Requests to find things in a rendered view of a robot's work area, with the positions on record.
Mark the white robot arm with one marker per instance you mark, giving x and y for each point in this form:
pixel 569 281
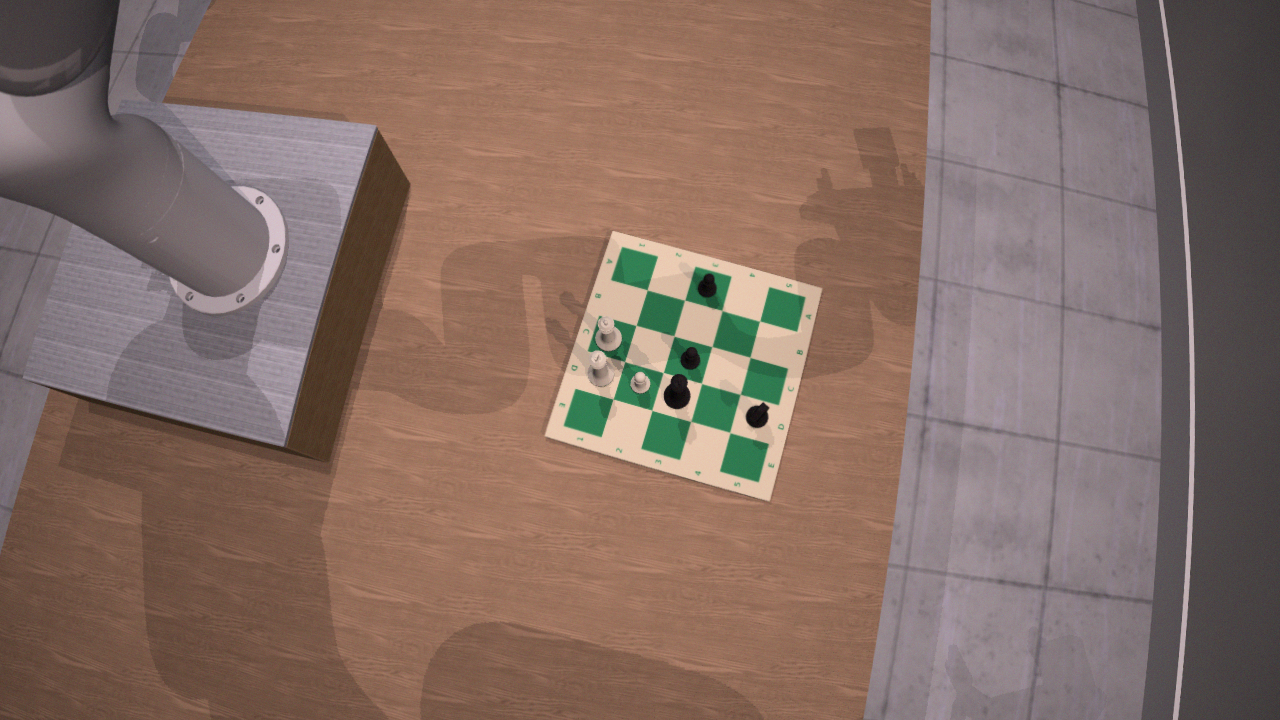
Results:
pixel 123 178

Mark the green and cream chessboard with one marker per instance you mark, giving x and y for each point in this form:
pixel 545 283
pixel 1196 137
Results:
pixel 752 337

